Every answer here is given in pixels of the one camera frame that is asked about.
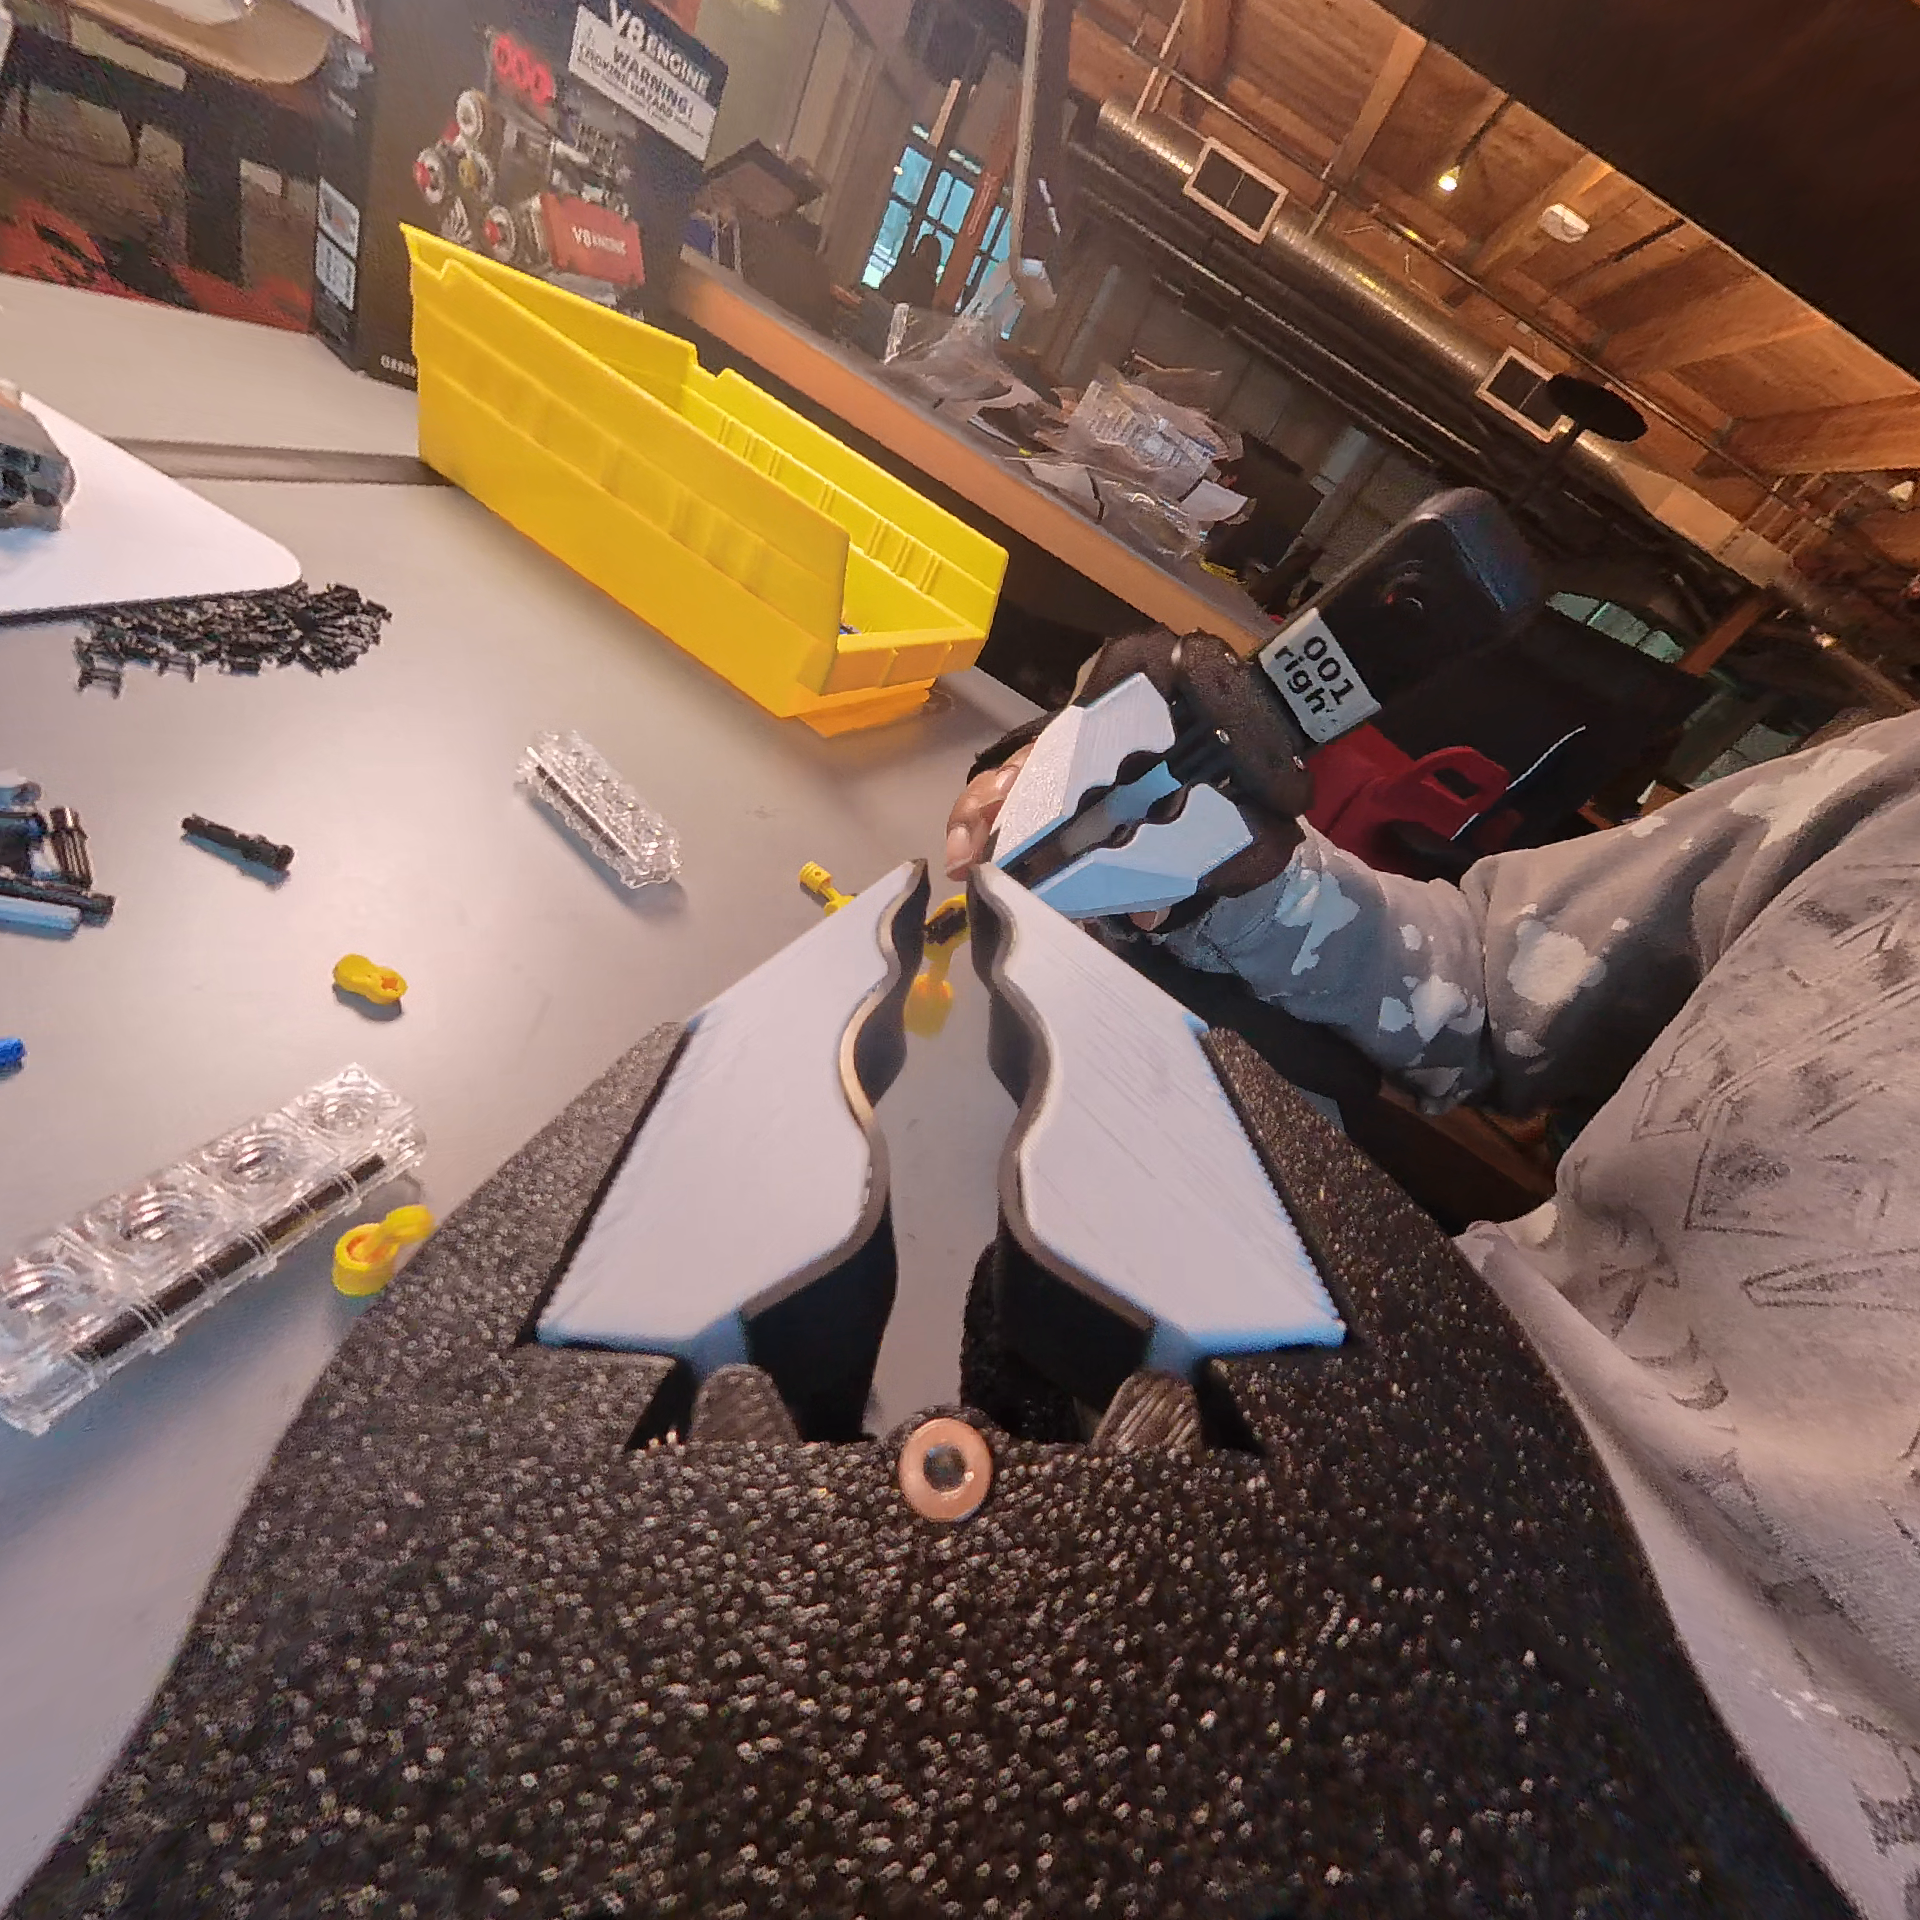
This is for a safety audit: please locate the pile of mixed small bricks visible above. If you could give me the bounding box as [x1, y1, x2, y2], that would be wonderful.
[0, 769, 118, 1075]

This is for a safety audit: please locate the person's right hand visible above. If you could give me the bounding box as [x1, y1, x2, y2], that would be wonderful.
[944, 633, 1191, 882]

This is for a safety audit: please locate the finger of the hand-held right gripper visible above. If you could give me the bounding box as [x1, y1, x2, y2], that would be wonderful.
[1002, 786, 1260, 922]
[990, 672, 1179, 873]

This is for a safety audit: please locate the black toy engine box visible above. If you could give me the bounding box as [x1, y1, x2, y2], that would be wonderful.
[307, 0, 732, 396]

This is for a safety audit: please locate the person's grey sweatshirt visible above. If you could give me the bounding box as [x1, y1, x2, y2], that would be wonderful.
[1462, 702, 1920, 1920]

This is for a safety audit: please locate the pile of clear plastic bags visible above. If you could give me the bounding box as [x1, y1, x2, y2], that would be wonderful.
[883, 297, 1260, 570]

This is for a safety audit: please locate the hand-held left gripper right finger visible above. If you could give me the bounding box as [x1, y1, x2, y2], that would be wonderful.
[966, 861, 1347, 1444]

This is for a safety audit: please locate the metal ventilation duct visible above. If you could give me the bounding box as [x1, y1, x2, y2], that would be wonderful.
[1092, 94, 1920, 602]

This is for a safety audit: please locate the clear cylinder block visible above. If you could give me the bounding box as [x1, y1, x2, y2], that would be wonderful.
[0, 1064, 432, 1438]
[516, 730, 685, 892]

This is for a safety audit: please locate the red plastic object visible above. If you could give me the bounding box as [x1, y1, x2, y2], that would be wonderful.
[1302, 739, 1512, 885]

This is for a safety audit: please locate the yellow plastic bin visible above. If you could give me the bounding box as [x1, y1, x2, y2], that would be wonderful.
[402, 222, 1010, 740]

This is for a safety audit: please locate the grey desk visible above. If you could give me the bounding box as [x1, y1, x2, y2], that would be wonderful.
[0, 269, 1082, 1869]

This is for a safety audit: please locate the grey toy motor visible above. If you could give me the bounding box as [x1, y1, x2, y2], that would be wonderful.
[0, 379, 79, 533]

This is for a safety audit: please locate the white book stand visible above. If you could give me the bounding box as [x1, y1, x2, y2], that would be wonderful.
[0, 0, 376, 621]

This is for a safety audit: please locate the wooden table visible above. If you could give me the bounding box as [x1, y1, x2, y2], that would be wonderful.
[667, 251, 1296, 650]

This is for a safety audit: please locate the pile of black pins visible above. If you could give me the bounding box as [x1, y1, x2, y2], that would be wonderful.
[70, 580, 395, 698]

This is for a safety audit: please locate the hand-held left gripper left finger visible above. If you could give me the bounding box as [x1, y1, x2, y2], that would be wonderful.
[533, 857, 933, 1444]

